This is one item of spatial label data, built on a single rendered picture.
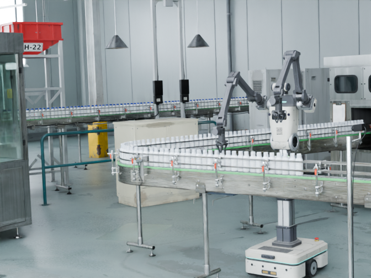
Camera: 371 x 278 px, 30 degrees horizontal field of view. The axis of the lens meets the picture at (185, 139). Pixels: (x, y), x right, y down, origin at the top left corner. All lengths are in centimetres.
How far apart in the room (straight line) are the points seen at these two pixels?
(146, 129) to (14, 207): 246
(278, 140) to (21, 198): 335
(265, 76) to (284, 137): 561
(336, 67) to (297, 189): 439
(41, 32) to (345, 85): 529
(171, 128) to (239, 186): 439
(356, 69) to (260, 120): 294
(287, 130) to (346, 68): 347
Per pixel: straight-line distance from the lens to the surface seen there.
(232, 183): 566
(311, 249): 622
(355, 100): 931
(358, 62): 922
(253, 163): 557
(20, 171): 814
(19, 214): 818
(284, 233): 624
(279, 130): 611
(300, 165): 536
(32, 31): 1195
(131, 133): 967
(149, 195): 980
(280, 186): 543
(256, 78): 1179
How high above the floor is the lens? 176
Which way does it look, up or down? 5 degrees down
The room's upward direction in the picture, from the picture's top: 2 degrees counter-clockwise
